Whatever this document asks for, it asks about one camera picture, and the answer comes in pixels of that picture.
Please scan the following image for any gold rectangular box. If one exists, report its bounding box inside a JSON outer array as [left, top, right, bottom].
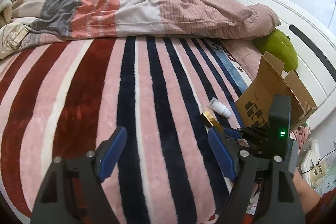
[[200, 111, 224, 133]]

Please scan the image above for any white cosmetic tube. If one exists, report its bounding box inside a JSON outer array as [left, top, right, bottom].
[[209, 97, 231, 119]]

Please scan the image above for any brown cardboard box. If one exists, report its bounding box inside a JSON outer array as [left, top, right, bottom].
[[236, 52, 317, 131]]

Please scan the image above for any pink ribbed pillow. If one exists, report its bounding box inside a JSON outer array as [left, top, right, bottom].
[[222, 39, 262, 81]]

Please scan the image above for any striped pink fleece blanket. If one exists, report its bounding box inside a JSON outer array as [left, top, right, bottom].
[[1, 36, 249, 223]]

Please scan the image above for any green plush toy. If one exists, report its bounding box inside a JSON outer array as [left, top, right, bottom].
[[252, 28, 298, 72]]

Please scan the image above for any white bed headboard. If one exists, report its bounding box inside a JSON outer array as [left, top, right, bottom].
[[235, 0, 335, 130]]

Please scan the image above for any cream folded blanket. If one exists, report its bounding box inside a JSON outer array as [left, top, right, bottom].
[[1, 0, 31, 60]]

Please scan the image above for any pink patchwork duvet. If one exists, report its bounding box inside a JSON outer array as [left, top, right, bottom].
[[12, 0, 280, 40]]

